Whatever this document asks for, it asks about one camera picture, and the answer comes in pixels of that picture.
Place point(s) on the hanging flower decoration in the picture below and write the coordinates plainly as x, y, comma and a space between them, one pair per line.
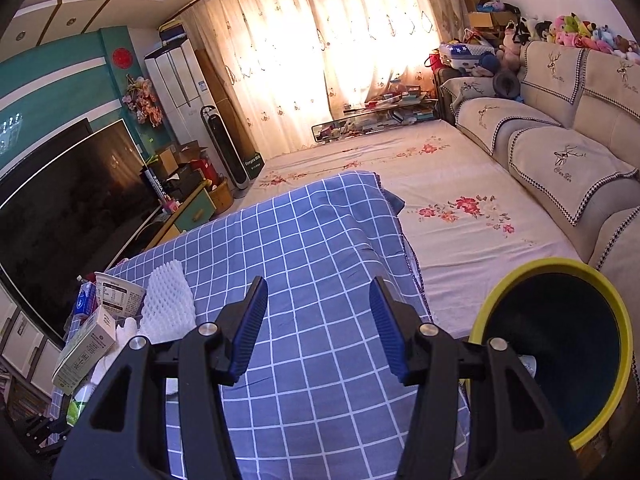
144, 102

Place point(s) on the black flat television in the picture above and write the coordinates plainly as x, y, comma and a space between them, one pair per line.
45, 152

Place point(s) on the blue star print bag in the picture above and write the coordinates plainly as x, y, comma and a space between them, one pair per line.
462, 55

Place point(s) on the white foam fruit net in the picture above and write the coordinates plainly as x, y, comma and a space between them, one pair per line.
167, 300

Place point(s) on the cream floral sheet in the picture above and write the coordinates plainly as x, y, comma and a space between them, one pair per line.
450, 175

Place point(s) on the clear cup with green band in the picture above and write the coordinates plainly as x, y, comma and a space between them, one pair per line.
80, 407

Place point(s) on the red fire extinguisher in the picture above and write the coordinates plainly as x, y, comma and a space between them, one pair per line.
206, 172

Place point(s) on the glass coffee table with clutter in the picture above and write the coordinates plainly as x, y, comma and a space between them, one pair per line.
385, 115

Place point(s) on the blue checkered tablecloth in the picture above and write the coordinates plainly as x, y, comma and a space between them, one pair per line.
310, 250

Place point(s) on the white drawer unit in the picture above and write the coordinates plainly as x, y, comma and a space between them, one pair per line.
25, 335

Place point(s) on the white instant noodle bowl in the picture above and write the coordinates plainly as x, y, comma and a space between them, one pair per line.
120, 295

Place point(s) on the yellow wooden basin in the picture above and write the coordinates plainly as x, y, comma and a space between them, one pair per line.
223, 197

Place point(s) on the black badminton tube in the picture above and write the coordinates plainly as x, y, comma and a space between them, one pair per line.
156, 184

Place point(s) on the white plastic bag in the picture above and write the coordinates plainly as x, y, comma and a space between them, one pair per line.
117, 345

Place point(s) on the beige sofa with covers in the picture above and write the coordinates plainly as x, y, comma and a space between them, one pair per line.
550, 160

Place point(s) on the large curved television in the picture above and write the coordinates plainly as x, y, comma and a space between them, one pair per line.
70, 230

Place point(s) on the row of plush toys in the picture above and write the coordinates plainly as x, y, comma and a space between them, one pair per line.
575, 32

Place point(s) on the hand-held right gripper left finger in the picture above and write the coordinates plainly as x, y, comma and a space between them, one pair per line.
245, 330

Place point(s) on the blue tissue pack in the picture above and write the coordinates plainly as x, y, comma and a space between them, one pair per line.
86, 300

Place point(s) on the dark flat boxes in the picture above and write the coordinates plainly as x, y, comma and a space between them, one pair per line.
173, 31

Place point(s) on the pile of cardboard boxes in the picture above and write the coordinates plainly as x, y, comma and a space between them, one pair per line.
172, 165

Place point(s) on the white standing air conditioner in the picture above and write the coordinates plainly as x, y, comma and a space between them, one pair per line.
180, 80

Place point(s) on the beige cardboard box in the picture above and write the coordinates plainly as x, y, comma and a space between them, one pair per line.
82, 355

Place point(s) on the yellow green television cabinet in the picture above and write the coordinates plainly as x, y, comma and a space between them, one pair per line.
195, 212

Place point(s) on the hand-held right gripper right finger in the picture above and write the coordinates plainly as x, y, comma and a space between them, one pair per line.
387, 330

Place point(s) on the cream embroidered curtain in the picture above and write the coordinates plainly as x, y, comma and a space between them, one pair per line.
310, 50

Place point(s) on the dark round cushion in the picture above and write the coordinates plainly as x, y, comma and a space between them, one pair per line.
506, 82

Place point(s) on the yellow trash bin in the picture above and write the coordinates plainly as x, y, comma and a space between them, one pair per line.
565, 340

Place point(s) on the black tower fan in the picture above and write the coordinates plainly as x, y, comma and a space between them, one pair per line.
225, 150

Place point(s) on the red round wall ornament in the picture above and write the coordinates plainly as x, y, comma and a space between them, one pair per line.
123, 57

